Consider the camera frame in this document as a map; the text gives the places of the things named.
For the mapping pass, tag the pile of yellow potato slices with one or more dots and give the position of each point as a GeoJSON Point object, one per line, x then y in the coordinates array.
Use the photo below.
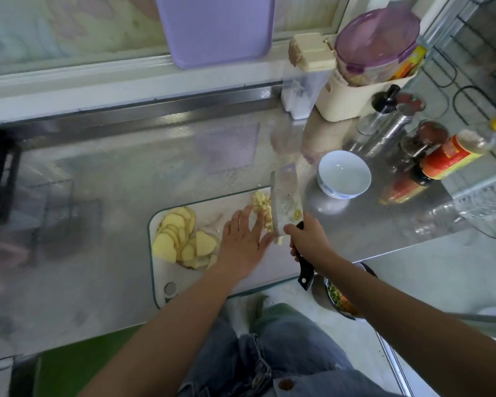
{"type": "Point", "coordinates": [182, 240]}

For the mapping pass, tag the metal bowl with scraps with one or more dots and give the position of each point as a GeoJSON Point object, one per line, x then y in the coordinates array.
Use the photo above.
{"type": "Point", "coordinates": [340, 300]}

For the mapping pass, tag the cream plastic canister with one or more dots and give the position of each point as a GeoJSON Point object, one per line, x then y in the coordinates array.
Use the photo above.
{"type": "Point", "coordinates": [343, 103]}

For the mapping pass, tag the sauce bottle red label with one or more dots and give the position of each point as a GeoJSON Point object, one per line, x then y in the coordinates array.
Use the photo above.
{"type": "Point", "coordinates": [450, 157]}

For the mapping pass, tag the steel shaker brown cap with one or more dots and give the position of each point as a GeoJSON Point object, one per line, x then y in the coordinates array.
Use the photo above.
{"type": "Point", "coordinates": [393, 124]}

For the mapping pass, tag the green mat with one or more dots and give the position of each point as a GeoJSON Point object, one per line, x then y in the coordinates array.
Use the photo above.
{"type": "Point", "coordinates": [78, 364]}

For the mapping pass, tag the person's blue jeans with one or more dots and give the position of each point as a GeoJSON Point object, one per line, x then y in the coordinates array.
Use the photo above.
{"type": "Point", "coordinates": [240, 368]}

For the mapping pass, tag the clear plastic bottle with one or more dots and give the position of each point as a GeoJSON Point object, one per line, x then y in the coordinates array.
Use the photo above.
{"type": "Point", "coordinates": [484, 206]}

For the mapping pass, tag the person's right forearm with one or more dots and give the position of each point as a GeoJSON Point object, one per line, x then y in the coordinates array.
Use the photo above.
{"type": "Point", "coordinates": [421, 330]}

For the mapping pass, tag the glass bottle black cap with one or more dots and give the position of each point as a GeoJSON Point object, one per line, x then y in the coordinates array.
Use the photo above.
{"type": "Point", "coordinates": [380, 107]}

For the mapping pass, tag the white cutting board green rim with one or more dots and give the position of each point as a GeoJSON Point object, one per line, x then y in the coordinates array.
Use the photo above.
{"type": "Point", "coordinates": [186, 285]}

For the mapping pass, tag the pile of diced potato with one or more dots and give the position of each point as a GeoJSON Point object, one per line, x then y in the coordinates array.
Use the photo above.
{"type": "Point", "coordinates": [264, 209]}

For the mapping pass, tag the person's left hand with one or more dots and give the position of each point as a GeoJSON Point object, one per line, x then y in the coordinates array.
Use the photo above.
{"type": "Point", "coordinates": [241, 248]}

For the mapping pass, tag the white bowl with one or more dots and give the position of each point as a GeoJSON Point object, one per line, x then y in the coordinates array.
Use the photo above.
{"type": "Point", "coordinates": [344, 174]}

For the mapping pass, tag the person's left forearm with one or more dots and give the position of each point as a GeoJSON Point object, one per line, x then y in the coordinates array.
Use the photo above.
{"type": "Point", "coordinates": [153, 343]}

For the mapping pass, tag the person's right hand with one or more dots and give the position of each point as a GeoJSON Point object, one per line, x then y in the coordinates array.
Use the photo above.
{"type": "Point", "coordinates": [310, 242]}

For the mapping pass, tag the purple lid food container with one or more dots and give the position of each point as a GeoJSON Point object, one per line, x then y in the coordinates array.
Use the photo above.
{"type": "Point", "coordinates": [380, 45]}

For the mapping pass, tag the glass jar red lid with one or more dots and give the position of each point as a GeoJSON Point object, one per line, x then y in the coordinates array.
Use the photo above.
{"type": "Point", "coordinates": [430, 136]}

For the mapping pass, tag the clear container cream lid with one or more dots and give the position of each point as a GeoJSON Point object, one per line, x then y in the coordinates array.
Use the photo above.
{"type": "Point", "coordinates": [306, 78]}

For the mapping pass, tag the steel cleaver knife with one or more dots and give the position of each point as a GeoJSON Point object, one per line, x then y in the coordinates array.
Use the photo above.
{"type": "Point", "coordinates": [285, 198]}

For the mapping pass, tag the purple plastic cutting board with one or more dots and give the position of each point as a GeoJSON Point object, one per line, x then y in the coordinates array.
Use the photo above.
{"type": "Point", "coordinates": [215, 29]}

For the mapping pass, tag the black metal rack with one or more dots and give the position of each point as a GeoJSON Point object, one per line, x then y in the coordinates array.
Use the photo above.
{"type": "Point", "coordinates": [0, 173]}

